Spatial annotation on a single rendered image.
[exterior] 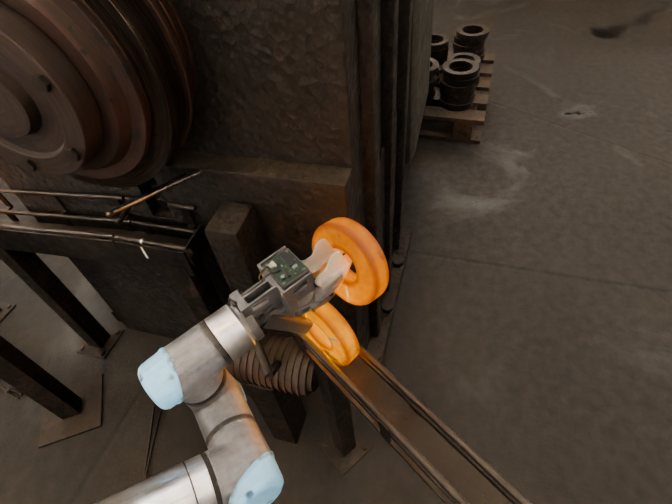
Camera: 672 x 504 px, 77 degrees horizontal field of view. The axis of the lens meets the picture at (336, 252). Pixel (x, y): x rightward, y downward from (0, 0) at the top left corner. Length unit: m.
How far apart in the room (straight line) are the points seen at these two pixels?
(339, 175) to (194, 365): 0.45
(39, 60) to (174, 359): 0.44
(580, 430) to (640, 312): 0.55
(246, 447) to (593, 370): 1.31
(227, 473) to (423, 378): 1.03
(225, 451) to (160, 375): 0.13
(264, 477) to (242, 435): 0.07
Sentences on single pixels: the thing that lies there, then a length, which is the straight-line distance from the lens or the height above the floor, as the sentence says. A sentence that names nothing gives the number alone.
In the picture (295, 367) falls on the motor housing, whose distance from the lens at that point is 0.99.
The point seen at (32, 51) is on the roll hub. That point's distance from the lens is 0.74.
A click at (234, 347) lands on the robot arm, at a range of 0.62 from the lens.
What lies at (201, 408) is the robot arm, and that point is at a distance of 0.69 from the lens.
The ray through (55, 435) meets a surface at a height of 0.01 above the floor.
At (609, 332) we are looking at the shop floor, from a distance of 1.83.
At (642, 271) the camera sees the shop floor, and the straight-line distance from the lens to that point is 2.07.
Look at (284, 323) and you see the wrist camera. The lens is 0.68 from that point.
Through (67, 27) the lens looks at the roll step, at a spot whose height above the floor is 1.20.
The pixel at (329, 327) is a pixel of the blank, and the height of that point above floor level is 0.77.
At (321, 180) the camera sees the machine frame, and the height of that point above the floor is 0.87.
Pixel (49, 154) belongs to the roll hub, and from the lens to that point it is 0.87.
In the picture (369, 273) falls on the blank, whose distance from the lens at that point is 0.67.
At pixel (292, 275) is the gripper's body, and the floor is 0.93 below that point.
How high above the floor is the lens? 1.40
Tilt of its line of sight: 48 degrees down
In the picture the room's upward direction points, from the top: 7 degrees counter-clockwise
